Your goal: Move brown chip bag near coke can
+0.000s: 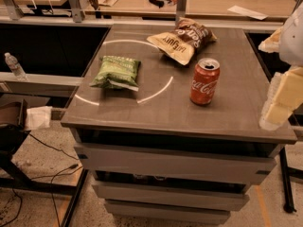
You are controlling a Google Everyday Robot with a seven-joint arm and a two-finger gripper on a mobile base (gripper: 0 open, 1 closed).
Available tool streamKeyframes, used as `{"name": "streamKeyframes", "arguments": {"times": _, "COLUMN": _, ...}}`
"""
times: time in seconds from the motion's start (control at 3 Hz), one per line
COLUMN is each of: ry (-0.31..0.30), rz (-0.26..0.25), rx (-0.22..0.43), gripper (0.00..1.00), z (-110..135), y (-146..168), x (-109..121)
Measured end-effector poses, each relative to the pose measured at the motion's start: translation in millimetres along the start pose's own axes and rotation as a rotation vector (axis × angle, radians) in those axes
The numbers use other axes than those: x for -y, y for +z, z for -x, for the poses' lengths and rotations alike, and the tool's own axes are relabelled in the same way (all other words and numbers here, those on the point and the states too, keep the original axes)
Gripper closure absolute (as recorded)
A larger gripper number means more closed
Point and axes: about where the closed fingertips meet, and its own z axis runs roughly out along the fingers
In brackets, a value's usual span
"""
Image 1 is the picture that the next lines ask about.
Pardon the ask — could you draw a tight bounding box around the green chip bag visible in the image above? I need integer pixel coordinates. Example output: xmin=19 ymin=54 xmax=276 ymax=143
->
xmin=90 ymin=56 xmax=141 ymax=92

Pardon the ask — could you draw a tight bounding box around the bottom grey drawer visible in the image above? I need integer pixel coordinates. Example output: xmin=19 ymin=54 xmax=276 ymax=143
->
xmin=104 ymin=201 xmax=230 ymax=225

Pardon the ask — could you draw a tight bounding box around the black floor cable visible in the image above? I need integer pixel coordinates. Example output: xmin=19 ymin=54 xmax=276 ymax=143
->
xmin=0 ymin=132 xmax=83 ymax=227

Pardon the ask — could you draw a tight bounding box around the top grey drawer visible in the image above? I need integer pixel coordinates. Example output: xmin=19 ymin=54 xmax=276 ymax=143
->
xmin=74 ymin=143 xmax=276 ymax=184

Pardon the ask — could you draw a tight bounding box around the red coke can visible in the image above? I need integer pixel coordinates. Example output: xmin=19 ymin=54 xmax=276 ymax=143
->
xmin=190 ymin=58 xmax=220 ymax=105

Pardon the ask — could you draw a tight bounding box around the brown chip bag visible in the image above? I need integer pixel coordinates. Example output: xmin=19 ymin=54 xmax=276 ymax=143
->
xmin=147 ymin=17 xmax=217 ymax=65

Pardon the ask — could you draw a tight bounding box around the small paper card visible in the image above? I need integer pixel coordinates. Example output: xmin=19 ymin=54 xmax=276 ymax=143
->
xmin=98 ymin=0 xmax=118 ymax=7

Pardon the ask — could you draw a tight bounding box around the grey drawer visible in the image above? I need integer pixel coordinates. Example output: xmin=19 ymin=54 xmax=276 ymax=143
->
xmin=93 ymin=181 xmax=249 ymax=211
xmin=74 ymin=143 xmax=276 ymax=184
xmin=104 ymin=201 xmax=230 ymax=225

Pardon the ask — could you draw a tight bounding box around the black chair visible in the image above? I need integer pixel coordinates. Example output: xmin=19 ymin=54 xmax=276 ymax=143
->
xmin=0 ymin=99 xmax=32 ymax=189

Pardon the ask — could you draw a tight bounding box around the middle grey drawer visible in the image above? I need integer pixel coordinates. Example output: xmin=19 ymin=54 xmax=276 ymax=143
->
xmin=93 ymin=181 xmax=249 ymax=211

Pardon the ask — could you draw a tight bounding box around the clear plastic water bottle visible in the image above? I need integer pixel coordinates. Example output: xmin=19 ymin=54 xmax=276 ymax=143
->
xmin=5 ymin=52 xmax=27 ymax=81

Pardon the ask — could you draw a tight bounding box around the white paper sheet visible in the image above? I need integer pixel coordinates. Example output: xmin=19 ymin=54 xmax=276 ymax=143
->
xmin=228 ymin=6 xmax=267 ymax=20

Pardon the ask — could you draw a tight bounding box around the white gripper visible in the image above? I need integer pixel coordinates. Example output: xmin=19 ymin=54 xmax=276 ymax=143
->
xmin=258 ymin=4 xmax=303 ymax=131

